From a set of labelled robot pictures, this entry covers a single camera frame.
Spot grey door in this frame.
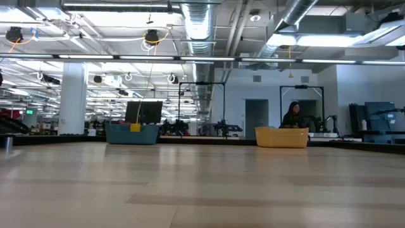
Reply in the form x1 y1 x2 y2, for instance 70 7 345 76
244 99 270 140

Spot black gantry frame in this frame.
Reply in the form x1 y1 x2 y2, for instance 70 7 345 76
279 84 325 127
177 81 227 137

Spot white building column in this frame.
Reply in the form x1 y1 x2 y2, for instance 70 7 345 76
57 61 89 136

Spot long LED light bar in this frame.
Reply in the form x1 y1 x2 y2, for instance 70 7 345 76
0 53 405 67

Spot dark teal plastic bin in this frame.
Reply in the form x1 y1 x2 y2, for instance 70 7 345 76
104 122 160 146

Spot black aluminium table frame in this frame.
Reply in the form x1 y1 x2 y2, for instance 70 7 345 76
0 134 405 155

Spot black ceiling cord reel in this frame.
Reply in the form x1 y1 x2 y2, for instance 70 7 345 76
4 26 35 45
140 28 170 51

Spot yellow hanging cord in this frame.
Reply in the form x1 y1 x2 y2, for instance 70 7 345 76
287 46 294 79

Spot black monitor on stand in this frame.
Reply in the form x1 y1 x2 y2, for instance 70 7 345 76
124 101 164 125

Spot silver slanted ventilation duct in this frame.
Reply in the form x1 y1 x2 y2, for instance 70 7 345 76
249 0 320 69

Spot grey equipment cabinet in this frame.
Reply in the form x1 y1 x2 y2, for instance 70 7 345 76
349 101 405 144

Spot silver round ventilation duct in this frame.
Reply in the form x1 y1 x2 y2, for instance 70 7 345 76
180 2 218 113

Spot yellow plastic bin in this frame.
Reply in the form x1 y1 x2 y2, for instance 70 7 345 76
254 126 310 149

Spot black background robot arms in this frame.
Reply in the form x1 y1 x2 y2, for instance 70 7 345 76
159 118 190 136
305 113 339 134
212 118 244 137

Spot person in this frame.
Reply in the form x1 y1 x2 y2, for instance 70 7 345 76
278 101 309 129

